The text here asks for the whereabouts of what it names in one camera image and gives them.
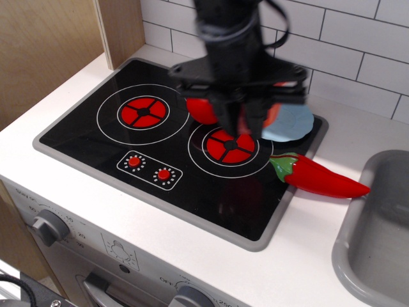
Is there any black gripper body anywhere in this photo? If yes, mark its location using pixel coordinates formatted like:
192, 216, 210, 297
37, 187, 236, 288
168, 42, 307, 104

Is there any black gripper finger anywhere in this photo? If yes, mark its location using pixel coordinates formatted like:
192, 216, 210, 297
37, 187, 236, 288
209, 96, 240, 136
244, 97, 272, 140

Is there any pink toy cup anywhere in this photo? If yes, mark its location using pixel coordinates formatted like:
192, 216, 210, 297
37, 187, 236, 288
237, 82, 295, 135

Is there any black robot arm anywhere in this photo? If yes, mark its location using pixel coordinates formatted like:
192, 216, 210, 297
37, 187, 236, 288
168, 1, 307, 139

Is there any light blue toy plate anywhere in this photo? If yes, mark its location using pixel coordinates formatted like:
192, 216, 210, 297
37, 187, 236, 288
261, 104, 314, 143

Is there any red toy apple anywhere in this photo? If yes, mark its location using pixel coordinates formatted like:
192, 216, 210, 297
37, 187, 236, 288
186, 98, 218, 125

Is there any red toy chili pepper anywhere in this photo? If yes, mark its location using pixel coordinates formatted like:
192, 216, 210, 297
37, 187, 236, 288
269, 152, 370, 198

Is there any black toy stovetop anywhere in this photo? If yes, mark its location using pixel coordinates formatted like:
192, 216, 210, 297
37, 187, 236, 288
33, 59, 328, 251

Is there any grey toy sink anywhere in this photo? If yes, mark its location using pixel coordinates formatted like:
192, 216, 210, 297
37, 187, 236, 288
332, 150, 408, 306

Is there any grey temperature knob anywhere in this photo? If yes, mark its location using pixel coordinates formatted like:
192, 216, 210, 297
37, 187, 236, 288
168, 286, 214, 307

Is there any wooden side panel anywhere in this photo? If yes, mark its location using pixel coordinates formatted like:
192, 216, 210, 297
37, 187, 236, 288
1, 1, 145, 128

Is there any white toy oven front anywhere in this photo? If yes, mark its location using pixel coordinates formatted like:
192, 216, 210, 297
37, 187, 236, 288
1, 180, 244, 306

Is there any grey timer knob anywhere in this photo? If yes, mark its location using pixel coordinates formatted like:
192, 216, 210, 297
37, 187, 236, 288
32, 210, 70, 247

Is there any grey oven door handle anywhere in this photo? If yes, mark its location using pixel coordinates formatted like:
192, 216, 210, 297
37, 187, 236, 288
82, 273, 126, 307

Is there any black device with cable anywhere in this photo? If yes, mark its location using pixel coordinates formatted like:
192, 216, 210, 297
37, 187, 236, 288
1, 274, 75, 306

